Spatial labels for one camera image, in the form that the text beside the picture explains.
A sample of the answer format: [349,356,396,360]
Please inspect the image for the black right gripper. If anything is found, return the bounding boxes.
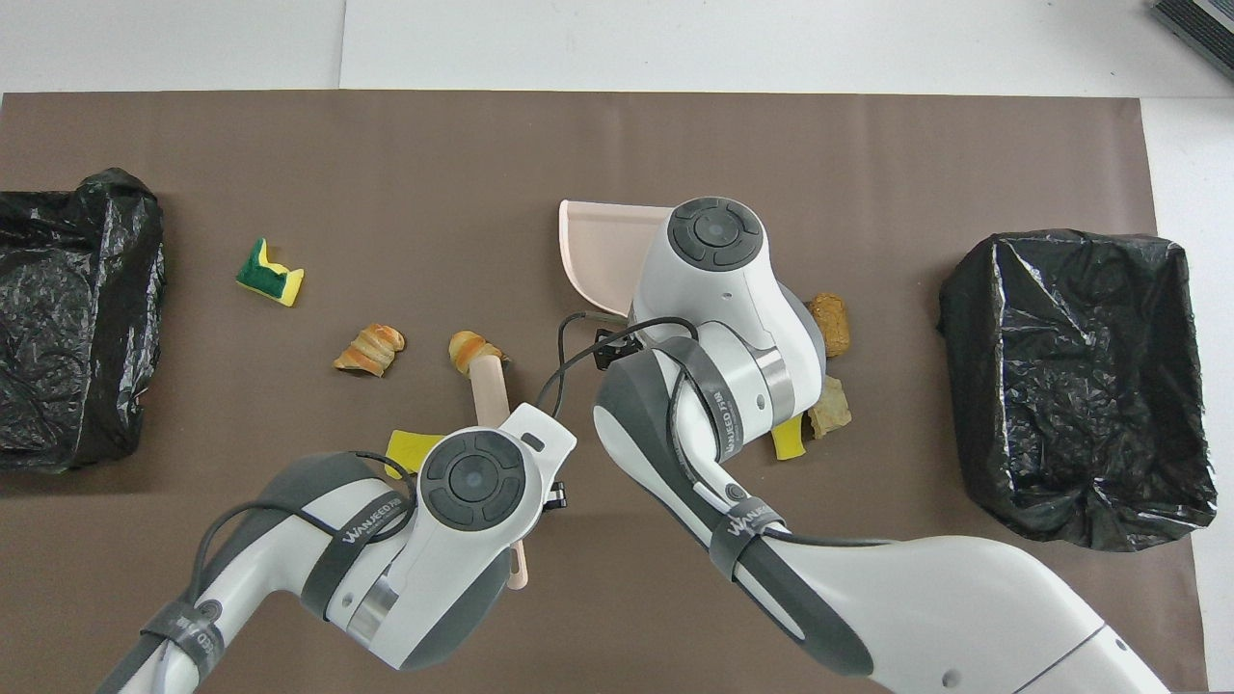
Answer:
[543,328,645,512]

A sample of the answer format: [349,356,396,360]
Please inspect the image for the beige hand brush black bristles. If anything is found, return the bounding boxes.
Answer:
[470,352,530,592]

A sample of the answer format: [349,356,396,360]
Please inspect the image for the plain yellow sponge piece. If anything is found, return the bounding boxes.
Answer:
[386,430,446,480]

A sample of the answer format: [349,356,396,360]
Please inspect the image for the orange striped croissant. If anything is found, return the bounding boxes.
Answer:
[448,331,508,377]
[333,324,407,378]

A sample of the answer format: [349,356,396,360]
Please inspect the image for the small yellow-green sponge piece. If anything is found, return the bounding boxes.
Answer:
[771,410,811,462]

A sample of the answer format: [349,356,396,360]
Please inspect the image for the pale pink plastic dustpan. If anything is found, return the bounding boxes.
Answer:
[558,200,676,319]

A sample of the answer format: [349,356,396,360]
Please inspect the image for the beige rock-like bread chunk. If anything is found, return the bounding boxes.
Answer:
[808,376,853,440]

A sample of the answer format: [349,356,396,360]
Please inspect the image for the brown fried croquette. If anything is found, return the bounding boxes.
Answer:
[808,293,852,359]

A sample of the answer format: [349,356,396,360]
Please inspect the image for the large yellow-green sponge piece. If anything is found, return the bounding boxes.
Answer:
[235,237,306,308]

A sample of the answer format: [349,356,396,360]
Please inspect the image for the bin lined with black bag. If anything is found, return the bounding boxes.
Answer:
[0,168,167,474]
[938,229,1219,553]

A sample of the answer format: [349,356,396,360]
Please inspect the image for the brown paper table mat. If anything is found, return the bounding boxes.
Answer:
[0,91,1209,694]

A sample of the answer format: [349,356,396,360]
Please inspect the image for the dark grey ribbed object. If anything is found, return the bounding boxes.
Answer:
[1152,0,1234,56]

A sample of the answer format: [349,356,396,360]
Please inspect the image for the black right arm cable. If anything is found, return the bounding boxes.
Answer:
[533,310,898,550]

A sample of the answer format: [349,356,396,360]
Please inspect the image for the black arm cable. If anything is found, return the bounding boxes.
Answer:
[188,446,417,618]
[533,310,898,550]

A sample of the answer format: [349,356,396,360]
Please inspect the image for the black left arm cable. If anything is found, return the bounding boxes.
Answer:
[188,446,417,618]

